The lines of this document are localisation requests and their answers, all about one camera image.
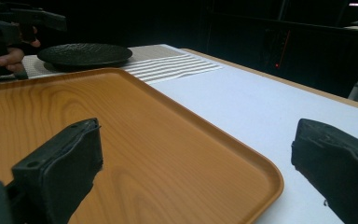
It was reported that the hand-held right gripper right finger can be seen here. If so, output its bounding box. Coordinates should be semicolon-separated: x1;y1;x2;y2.
291;118;358;224

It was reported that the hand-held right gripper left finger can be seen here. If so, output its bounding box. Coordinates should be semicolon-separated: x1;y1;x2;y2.
11;117;103;224

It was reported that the black textured plate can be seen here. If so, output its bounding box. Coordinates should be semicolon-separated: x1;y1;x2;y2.
36;42;133;71

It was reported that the wooden tray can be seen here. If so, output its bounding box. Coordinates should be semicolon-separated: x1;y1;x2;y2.
0;67;285;224

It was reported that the striped beige placemat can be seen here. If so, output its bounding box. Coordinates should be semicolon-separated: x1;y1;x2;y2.
20;45;224;84

